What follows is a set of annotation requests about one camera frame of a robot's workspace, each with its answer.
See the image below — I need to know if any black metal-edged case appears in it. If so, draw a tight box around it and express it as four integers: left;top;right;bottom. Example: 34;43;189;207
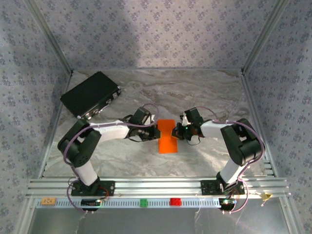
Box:
59;71;122;120

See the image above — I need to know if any orange paper sheet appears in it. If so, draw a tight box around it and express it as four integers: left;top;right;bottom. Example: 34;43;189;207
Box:
157;118;178;154

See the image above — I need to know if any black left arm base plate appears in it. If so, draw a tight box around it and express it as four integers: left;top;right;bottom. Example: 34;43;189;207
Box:
70;179;116;197

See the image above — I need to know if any aluminium frame post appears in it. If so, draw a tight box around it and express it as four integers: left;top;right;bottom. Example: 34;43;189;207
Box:
240;0;291;75

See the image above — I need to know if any aluminium table side rail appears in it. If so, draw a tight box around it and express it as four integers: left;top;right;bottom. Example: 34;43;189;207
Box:
240;69;278;177
38;72;74;178

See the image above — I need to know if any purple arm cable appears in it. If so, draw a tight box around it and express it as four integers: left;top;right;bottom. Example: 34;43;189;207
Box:
63;103;160;215
192;106;266;215

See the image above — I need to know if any black right controller board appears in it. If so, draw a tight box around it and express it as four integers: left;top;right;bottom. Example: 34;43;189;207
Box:
218;197;237;210

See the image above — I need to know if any black controller board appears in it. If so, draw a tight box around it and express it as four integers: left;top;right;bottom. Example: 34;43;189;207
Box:
218;197;237;210
81;198;101;212

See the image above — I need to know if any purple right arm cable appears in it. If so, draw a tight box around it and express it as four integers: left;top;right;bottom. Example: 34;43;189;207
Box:
192;106;266;215

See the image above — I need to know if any black left controller board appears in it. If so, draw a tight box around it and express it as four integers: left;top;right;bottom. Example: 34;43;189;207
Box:
81;198;101;212

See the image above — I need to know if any slotted grey cable duct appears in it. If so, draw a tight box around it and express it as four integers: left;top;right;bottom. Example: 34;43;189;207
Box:
36;197;221;209

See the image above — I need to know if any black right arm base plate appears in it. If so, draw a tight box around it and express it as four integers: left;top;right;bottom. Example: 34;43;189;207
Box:
200;179;244;195

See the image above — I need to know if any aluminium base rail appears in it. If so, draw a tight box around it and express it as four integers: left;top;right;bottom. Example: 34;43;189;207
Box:
26;176;292;198

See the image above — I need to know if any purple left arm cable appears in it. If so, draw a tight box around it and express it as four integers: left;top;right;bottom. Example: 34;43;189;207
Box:
63;103;160;215

